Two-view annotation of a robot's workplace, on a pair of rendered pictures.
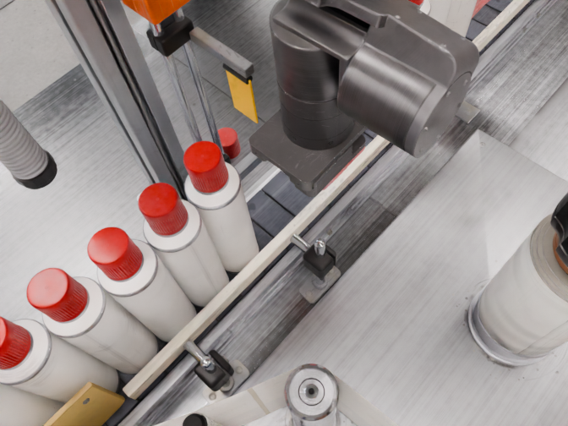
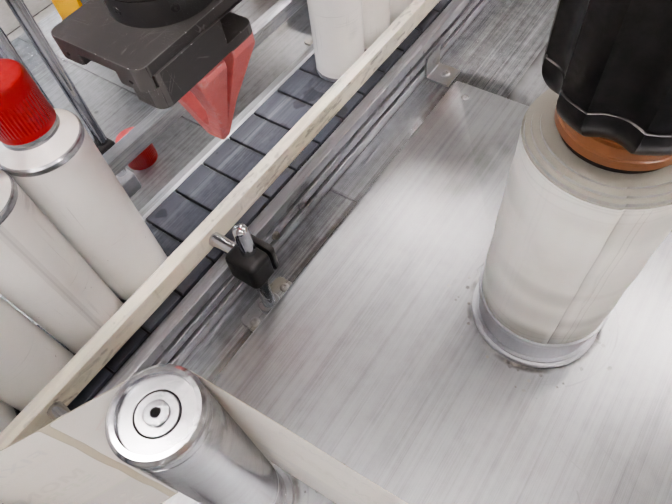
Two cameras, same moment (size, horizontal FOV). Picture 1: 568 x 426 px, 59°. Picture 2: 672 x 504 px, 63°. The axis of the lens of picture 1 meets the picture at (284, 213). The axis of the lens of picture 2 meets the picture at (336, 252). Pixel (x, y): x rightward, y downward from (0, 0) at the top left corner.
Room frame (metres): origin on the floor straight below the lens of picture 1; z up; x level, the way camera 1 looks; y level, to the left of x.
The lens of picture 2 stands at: (-0.02, -0.07, 1.26)
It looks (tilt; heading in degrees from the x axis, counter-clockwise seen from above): 57 degrees down; 352
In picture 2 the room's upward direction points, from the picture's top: 9 degrees counter-clockwise
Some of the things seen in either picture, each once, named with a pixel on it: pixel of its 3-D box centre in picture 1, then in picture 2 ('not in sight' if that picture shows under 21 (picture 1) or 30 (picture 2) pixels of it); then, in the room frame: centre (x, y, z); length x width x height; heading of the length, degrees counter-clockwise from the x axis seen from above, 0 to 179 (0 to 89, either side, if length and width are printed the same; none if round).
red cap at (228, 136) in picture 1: (226, 143); (136, 147); (0.44, 0.07, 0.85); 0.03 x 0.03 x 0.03
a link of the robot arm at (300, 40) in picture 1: (322, 50); not in sight; (0.25, -0.04, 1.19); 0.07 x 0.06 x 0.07; 41
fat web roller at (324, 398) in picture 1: (313, 409); (222, 467); (0.06, 0.00, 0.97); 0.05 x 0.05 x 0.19
